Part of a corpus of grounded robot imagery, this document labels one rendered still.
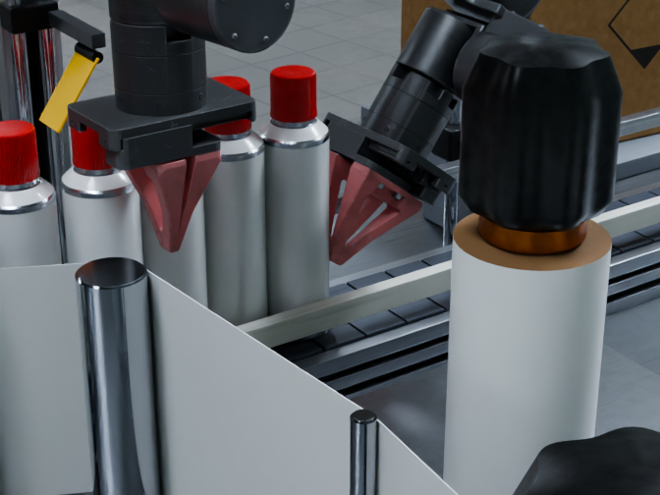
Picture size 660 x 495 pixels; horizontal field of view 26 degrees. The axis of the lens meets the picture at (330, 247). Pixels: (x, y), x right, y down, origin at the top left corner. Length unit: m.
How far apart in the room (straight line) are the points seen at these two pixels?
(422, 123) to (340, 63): 3.56
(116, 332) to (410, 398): 0.31
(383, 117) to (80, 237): 0.26
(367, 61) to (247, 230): 3.65
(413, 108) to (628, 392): 0.26
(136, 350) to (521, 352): 0.21
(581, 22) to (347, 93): 2.88
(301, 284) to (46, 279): 0.31
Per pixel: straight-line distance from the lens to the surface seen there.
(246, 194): 1.00
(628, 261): 1.24
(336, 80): 4.46
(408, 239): 1.37
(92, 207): 0.94
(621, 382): 1.05
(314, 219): 1.04
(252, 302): 1.04
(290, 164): 1.02
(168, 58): 0.86
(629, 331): 1.22
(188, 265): 0.99
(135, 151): 0.86
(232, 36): 0.79
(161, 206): 0.90
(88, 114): 0.88
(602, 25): 1.51
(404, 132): 1.07
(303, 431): 0.69
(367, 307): 1.08
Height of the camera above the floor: 1.40
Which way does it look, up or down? 25 degrees down
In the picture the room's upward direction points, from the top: straight up
